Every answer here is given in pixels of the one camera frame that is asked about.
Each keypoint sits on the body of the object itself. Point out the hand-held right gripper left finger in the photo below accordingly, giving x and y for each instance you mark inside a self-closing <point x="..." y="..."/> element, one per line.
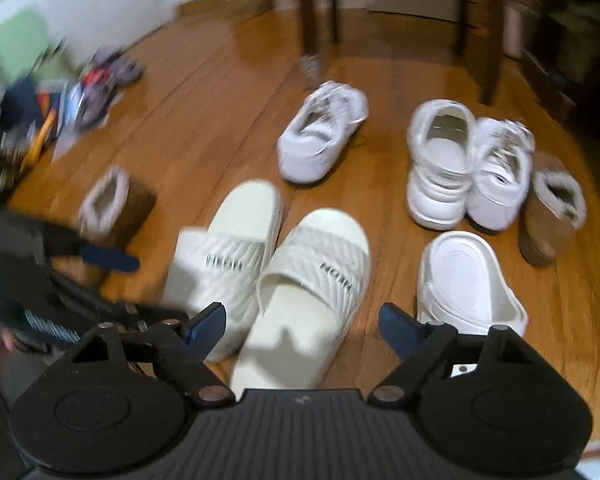
<point x="207" y="326"/>

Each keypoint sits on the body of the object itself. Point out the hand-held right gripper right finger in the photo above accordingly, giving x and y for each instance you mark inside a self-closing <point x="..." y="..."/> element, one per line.
<point x="397" y="332"/>

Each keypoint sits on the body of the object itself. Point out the cream ribbed slide sandal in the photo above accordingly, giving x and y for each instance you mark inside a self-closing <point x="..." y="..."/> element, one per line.
<point x="305" y="300"/>
<point x="225" y="255"/>

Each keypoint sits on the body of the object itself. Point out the dark wooden furniture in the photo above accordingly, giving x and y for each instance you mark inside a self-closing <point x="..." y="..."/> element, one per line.
<point x="575" y="45"/>

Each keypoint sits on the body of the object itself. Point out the green board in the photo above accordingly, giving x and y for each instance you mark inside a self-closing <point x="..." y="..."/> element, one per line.
<point x="20" y="45"/>

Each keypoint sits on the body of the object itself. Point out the dark wooden chair leg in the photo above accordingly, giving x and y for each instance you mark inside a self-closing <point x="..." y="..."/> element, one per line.
<point x="495" y="35"/>
<point x="332" y="0"/>
<point x="461" y="5"/>

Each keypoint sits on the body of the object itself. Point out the white clog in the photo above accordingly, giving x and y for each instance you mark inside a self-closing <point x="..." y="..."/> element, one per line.
<point x="440" y="170"/>
<point x="467" y="285"/>

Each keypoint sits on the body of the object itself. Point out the wooden chair leg wrapped foot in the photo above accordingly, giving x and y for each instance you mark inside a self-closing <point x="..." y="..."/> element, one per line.
<point x="311" y="15"/>

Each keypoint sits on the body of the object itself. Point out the pile of mixed clutter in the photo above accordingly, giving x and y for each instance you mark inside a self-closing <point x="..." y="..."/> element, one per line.
<point x="75" y="100"/>

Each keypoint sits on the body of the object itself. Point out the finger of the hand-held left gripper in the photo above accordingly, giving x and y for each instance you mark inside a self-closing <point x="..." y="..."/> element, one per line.
<point x="112" y="260"/>
<point x="147" y="312"/>

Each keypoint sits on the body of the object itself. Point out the brown fur-lined slipper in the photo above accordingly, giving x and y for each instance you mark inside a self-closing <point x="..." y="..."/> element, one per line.
<point x="550" y="215"/>
<point x="120" y="200"/>

